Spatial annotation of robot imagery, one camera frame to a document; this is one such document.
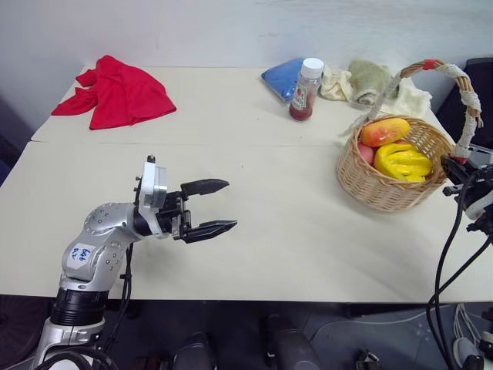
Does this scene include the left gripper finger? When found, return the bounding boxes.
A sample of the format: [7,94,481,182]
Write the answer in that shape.
[179,220,238,245]
[179,178,231,200]

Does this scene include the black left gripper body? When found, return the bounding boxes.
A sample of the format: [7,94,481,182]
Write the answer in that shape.
[157,190,193,242]

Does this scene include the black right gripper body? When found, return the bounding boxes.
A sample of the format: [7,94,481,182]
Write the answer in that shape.
[458,163,493,198]

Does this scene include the wicker basket with handle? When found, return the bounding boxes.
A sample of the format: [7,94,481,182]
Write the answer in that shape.
[337,58,485,213]

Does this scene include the yellow banana bunch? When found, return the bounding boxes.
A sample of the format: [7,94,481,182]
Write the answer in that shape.
[373,142,434,183]

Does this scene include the orange yellow mango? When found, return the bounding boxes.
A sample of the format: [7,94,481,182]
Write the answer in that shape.
[360,117,411,148]

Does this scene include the large cream towel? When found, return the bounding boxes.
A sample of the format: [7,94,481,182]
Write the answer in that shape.
[379,79,432,119]

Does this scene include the red apple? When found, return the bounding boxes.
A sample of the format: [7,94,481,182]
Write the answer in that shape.
[357,141,377,166]

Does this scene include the black chair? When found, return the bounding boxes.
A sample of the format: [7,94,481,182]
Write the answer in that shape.
[434,56,493,148]

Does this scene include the green towel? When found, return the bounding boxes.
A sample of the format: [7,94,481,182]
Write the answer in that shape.
[347,57,401,106]

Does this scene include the dark rounded shape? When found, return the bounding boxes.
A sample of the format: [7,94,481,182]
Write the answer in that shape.
[171,331,216,370]
[261,314,323,370]

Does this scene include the red cloth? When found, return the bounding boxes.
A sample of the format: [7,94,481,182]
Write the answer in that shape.
[51,55,178,131]

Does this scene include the blue packet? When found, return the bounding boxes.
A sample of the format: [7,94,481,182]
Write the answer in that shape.
[260,57,310,103]

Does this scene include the ketchup bottle with white cap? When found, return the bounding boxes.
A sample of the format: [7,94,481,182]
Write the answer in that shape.
[288,57,325,122]

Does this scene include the small cream towel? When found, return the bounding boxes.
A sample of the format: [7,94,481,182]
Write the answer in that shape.
[319,65,355,103]

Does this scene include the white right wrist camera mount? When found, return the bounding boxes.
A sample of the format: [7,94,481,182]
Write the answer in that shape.
[464,145,493,221]

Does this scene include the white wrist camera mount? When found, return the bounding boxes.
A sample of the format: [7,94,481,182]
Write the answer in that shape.
[133,154,169,237]
[464,145,493,221]

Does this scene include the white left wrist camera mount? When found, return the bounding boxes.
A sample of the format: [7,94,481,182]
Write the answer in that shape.
[133,154,169,237]

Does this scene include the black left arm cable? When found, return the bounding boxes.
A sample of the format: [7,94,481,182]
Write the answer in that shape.
[100,241,135,354]

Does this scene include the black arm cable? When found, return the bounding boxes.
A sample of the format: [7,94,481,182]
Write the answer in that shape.
[100,241,135,354]
[426,184,493,370]

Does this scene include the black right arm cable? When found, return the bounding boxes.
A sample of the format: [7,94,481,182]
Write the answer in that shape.
[426,184,493,370]

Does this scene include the white floor cables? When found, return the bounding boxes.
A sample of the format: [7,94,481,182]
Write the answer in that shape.
[450,302,486,370]

